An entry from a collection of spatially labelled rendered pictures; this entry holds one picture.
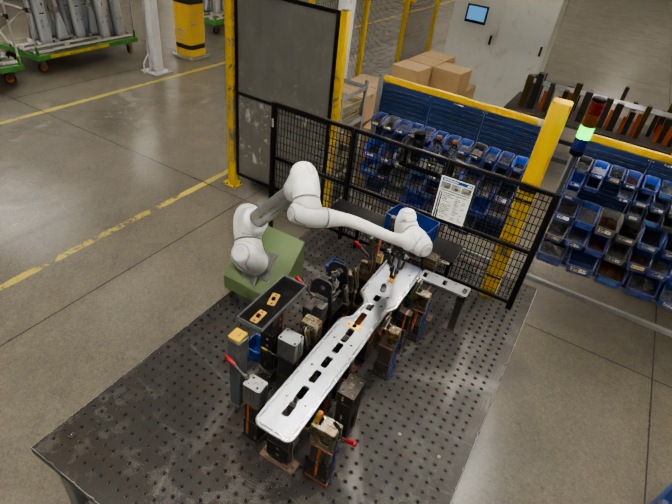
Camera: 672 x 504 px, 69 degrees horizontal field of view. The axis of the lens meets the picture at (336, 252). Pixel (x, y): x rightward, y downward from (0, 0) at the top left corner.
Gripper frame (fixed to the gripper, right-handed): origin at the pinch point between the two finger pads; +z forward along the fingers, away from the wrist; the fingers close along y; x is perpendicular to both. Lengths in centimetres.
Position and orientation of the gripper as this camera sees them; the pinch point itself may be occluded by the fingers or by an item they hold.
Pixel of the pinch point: (393, 272)
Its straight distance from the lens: 275.3
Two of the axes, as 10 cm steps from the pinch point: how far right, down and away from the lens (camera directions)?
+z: -1.1, 8.0, 5.9
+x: 4.9, -4.7, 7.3
